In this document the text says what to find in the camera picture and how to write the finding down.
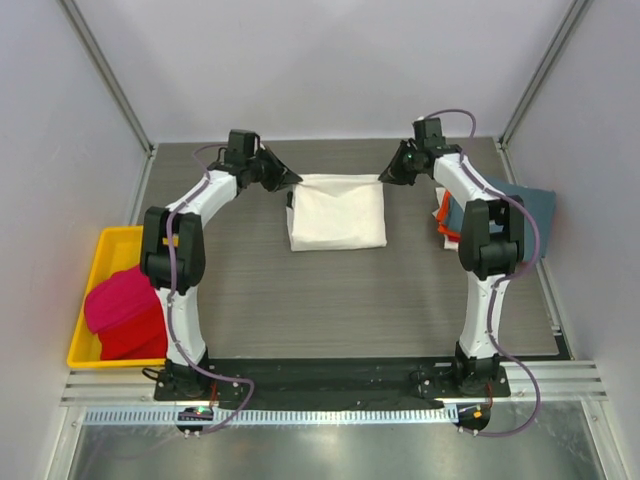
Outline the red t-shirt in bin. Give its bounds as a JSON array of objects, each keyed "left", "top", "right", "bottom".
[{"left": 98, "top": 305, "right": 168, "bottom": 361}]

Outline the yellow plastic bin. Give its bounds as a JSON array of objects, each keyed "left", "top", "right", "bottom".
[{"left": 67, "top": 226, "right": 168, "bottom": 369}]

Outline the white printed folded t-shirt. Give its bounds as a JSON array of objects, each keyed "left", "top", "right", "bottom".
[{"left": 432, "top": 187, "right": 460, "bottom": 251}]

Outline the right aluminium frame post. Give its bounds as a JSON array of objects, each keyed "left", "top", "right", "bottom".
[{"left": 498, "top": 0, "right": 593, "bottom": 150}]

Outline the white and green t-shirt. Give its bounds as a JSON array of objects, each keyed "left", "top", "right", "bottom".
[{"left": 286, "top": 174, "right": 387, "bottom": 252}]

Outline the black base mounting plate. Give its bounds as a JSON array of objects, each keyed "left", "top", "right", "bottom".
[{"left": 154, "top": 357, "right": 511, "bottom": 410}]

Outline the aluminium frame post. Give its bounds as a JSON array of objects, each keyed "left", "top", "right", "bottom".
[
  {"left": 498, "top": 0, "right": 593, "bottom": 150},
  {"left": 57, "top": 0, "right": 154, "bottom": 156}
]

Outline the slotted cable duct rail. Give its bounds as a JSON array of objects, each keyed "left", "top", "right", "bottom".
[{"left": 84, "top": 405, "right": 458, "bottom": 426}]

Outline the orange folded t-shirt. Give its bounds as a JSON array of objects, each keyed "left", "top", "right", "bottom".
[{"left": 434, "top": 190, "right": 462, "bottom": 243}]

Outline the left aluminium frame post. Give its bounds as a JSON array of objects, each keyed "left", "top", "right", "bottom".
[{"left": 57, "top": 0, "right": 154, "bottom": 156}]

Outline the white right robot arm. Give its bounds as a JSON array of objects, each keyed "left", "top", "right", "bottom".
[{"left": 379, "top": 115, "right": 525, "bottom": 396}]

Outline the blue-grey folded t-shirt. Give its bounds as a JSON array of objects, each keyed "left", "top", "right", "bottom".
[{"left": 460, "top": 177, "right": 556, "bottom": 258}]

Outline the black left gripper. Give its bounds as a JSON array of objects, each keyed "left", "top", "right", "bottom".
[{"left": 245, "top": 146, "right": 301, "bottom": 193}]

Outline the magenta t-shirt in bin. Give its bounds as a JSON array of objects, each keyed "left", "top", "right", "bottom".
[{"left": 83, "top": 266, "right": 158, "bottom": 334}]

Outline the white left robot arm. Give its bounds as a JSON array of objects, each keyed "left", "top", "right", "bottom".
[{"left": 139, "top": 129, "right": 301, "bottom": 401}]

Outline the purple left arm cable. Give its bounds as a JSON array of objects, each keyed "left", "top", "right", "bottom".
[{"left": 167, "top": 143, "right": 256, "bottom": 435}]

